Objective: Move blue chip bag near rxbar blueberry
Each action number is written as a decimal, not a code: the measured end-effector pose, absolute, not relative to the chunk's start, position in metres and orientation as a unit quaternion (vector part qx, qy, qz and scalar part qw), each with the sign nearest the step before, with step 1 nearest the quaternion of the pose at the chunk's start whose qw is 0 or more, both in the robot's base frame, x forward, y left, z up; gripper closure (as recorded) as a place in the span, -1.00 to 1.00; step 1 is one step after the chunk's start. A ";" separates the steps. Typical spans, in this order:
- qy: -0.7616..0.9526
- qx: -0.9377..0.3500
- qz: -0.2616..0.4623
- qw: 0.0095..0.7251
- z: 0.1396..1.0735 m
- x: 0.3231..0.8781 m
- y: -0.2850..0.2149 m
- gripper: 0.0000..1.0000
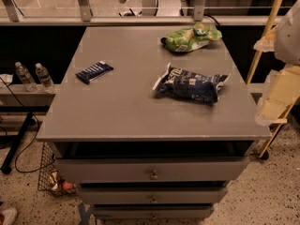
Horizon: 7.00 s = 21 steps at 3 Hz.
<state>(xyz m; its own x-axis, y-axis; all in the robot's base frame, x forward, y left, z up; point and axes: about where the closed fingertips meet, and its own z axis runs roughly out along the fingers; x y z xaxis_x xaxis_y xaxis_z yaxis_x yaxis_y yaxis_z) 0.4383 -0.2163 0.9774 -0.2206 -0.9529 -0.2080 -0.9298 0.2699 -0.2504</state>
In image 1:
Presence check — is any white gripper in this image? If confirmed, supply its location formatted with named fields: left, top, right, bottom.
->
left=255, top=0, right=300, bottom=126

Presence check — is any black wire basket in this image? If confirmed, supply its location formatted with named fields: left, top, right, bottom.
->
left=37, top=144, right=76, bottom=197

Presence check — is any right clear water bottle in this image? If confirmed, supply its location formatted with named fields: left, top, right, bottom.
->
left=36, top=63, right=55, bottom=93

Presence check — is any black floor cable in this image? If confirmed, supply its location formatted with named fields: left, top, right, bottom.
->
left=0, top=76, right=56, bottom=174

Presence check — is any blue rxbar blueberry bar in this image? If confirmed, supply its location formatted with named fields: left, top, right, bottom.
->
left=76, top=61, right=113, bottom=84

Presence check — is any white sneaker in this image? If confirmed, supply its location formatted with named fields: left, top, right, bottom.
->
left=0, top=207, right=18, bottom=225

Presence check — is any black stand leg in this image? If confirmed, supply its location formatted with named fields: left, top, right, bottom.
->
left=0, top=112, right=33, bottom=174

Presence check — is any clear water bottle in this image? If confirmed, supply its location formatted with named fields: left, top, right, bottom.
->
left=36, top=63, right=55, bottom=93
left=15, top=62, right=38, bottom=92

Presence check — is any grey drawer cabinet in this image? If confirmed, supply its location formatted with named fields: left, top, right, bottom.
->
left=38, top=26, right=270, bottom=220

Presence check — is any left clear water bottle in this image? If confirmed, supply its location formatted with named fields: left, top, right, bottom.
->
left=15, top=62, right=38, bottom=92

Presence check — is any green chip bag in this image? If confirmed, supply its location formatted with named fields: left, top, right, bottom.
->
left=160, top=22, right=222, bottom=53

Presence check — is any metal railing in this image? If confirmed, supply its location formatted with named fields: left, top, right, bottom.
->
left=0, top=0, right=300, bottom=26

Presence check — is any blue chip bag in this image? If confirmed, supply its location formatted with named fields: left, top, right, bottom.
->
left=152, top=64, right=230, bottom=103

